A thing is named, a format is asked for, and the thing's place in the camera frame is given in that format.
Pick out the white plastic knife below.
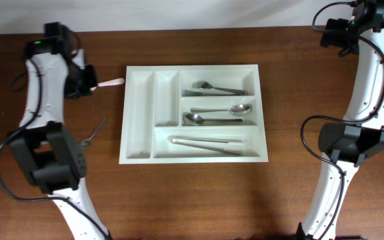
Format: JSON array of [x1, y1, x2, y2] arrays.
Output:
[[90, 78, 125, 91]]

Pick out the small metal spoon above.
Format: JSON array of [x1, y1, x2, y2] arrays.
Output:
[[79, 117, 107, 148]]

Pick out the metal fork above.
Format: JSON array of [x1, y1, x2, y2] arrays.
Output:
[[182, 90, 241, 97], [192, 81, 248, 95]]

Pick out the metal tablespoon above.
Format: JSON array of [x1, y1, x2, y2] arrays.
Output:
[[183, 113, 243, 126], [190, 104, 252, 117]]

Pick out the long metal tongs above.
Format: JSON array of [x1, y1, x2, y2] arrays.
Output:
[[167, 136, 243, 155]]

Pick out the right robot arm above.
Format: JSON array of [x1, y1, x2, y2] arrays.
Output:
[[294, 0, 384, 239]]

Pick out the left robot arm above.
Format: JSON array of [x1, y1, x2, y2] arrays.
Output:
[[0, 22, 111, 239]]

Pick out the white cutlery tray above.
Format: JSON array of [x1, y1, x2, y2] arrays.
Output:
[[119, 65, 269, 164]]

